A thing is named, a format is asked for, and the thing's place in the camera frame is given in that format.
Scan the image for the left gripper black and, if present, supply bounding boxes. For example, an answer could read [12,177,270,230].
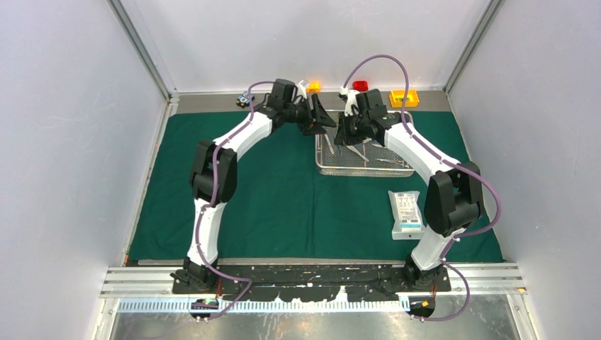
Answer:
[284,94,337,137]

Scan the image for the steel spatula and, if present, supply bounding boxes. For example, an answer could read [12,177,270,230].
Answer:
[323,134,335,155]

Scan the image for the metal mesh tray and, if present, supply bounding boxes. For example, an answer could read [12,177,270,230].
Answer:
[315,127,415,178]

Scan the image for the green surgical cloth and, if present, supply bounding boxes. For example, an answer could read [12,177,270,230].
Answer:
[128,108,505,264]

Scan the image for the white paper packet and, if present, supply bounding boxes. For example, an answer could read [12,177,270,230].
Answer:
[388,191,425,240]

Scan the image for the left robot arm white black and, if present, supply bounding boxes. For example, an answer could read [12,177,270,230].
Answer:
[171,79,336,294]

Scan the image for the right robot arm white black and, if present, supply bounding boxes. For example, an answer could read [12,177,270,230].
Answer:
[335,88,483,291]

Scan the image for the surgical forceps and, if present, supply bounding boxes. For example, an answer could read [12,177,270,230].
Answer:
[376,159,406,166]

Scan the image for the red toy brick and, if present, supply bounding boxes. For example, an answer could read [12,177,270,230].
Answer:
[352,80,369,92]

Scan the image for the orange toy brick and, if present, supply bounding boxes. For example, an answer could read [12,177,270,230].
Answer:
[305,81,321,93]

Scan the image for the yellow toy block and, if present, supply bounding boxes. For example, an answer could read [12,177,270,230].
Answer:
[388,89,420,108]

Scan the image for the small blue black toy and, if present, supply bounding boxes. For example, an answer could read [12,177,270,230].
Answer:
[236,91,254,108]

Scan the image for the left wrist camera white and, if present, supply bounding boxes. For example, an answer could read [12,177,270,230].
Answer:
[296,79,310,100]

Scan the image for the aluminium frame rail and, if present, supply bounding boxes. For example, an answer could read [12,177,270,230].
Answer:
[100,262,528,298]

